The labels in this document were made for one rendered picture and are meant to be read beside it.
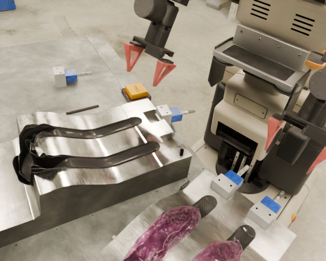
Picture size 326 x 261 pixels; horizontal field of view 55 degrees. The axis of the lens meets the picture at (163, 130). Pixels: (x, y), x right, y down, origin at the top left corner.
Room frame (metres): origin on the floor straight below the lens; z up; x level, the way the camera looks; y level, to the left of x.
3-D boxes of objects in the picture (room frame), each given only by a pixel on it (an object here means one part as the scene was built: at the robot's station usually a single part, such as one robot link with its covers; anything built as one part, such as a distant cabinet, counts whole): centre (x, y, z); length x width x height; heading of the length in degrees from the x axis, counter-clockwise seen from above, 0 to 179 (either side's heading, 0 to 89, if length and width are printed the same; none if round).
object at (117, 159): (0.53, 0.18, 0.92); 0.35 x 0.16 x 0.09; 123
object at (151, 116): (0.70, 0.03, 0.87); 0.05 x 0.05 x 0.04; 33
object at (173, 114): (0.80, -0.04, 0.83); 0.13 x 0.05 x 0.05; 116
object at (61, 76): (0.94, 0.34, 0.83); 0.13 x 0.05 x 0.05; 115
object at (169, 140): (0.61, -0.03, 0.87); 0.05 x 0.05 x 0.04; 33
